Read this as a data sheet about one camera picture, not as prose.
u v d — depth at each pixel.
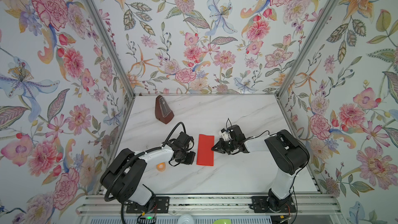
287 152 0.50
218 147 0.84
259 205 0.73
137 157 0.48
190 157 0.79
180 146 0.71
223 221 0.71
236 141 0.78
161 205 0.74
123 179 0.44
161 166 0.86
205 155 0.91
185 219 0.66
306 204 0.76
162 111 0.98
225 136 0.90
